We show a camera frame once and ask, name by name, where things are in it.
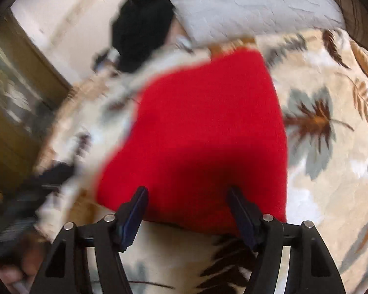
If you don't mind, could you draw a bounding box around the red and blue knit garment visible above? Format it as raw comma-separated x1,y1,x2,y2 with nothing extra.
93,49,289,236

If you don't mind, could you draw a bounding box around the wooden cabinet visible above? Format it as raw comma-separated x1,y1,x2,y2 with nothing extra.
0,9,71,190

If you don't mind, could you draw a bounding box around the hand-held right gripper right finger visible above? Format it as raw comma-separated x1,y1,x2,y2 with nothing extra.
227,186,345,294

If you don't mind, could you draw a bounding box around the leaf print blanket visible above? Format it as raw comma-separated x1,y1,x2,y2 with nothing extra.
34,27,368,294

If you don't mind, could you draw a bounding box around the striped beige bedsheet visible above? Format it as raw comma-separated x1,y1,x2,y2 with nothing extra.
317,0,368,48

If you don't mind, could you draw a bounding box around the purple and white cloth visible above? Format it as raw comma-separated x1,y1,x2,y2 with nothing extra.
93,47,121,71

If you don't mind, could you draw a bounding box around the person's left hand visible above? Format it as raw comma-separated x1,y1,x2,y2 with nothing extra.
0,233,50,291

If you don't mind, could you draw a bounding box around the beige cloth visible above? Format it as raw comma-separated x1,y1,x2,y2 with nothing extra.
169,21,191,48

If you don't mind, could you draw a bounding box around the white quilted pillow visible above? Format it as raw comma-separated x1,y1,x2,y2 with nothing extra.
153,0,345,48

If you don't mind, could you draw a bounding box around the black cloth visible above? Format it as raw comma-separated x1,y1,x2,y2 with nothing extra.
110,0,176,74

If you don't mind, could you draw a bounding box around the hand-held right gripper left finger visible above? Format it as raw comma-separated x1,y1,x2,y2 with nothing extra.
29,186,149,294

